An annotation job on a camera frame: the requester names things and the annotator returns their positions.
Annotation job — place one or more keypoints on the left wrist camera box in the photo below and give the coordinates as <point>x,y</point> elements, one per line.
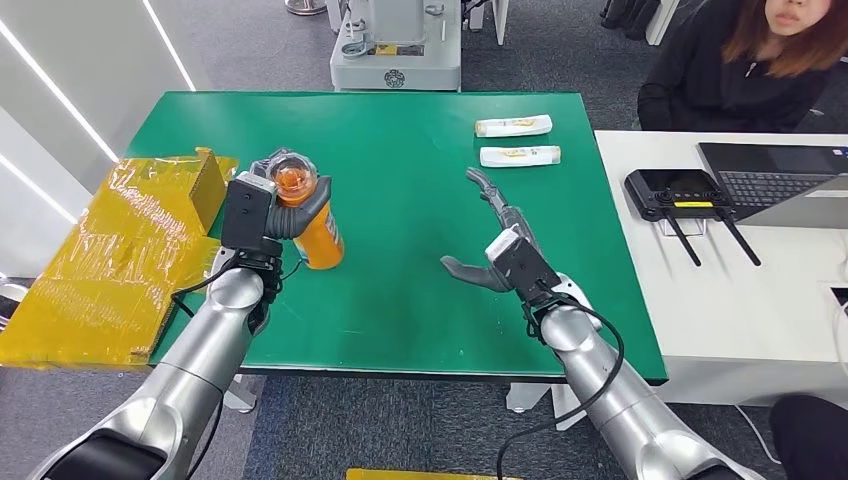
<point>245,212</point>

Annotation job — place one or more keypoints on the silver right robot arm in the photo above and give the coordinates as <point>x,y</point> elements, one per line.
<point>616,397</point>

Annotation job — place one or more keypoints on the grey machine base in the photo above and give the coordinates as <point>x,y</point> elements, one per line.
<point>396,65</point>

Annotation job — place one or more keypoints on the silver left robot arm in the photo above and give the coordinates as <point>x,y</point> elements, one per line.
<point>199,351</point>

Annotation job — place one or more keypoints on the yellow taped cardboard box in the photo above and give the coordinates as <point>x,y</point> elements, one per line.
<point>119,265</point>

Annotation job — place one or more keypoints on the chrome stand base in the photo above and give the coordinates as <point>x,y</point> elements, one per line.
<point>305,6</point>

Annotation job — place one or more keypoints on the white table leg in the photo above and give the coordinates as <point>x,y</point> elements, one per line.
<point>530,401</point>
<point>240,397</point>

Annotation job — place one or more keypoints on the person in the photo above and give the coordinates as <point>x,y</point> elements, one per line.
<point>811,437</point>
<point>722,86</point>

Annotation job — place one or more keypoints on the orange detergent bottle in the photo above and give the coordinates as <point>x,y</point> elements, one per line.
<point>321,242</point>

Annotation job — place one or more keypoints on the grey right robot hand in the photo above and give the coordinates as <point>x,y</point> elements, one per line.
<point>500,205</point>

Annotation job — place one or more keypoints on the white cosmetic tube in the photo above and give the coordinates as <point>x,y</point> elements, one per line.
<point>513,126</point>
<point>520,156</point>

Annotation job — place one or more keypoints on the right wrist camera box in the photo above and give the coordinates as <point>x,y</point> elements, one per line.
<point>526,265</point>

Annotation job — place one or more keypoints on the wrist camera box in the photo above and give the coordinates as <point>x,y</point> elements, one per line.
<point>245,212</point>
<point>526,265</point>

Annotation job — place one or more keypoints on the dark grey laptop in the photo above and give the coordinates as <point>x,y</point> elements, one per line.
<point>768,180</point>

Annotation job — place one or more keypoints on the clear controller stand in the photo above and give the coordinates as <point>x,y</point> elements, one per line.
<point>694,228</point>

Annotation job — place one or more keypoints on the black controller with antennas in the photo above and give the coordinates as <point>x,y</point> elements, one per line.
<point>669,190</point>

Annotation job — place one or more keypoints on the white furniture panel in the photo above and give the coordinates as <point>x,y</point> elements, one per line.
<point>499,18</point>

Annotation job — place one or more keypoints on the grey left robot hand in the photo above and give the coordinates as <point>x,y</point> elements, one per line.
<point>298,222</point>

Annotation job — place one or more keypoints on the grey metal object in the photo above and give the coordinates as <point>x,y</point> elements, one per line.
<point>10,299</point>

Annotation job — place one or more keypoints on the yellow cardboard edge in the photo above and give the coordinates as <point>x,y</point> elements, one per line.
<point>411,475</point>

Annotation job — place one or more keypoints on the white desk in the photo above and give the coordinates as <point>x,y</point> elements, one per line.
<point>762,374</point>

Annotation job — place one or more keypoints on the black chair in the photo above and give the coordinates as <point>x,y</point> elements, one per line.
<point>628,13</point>

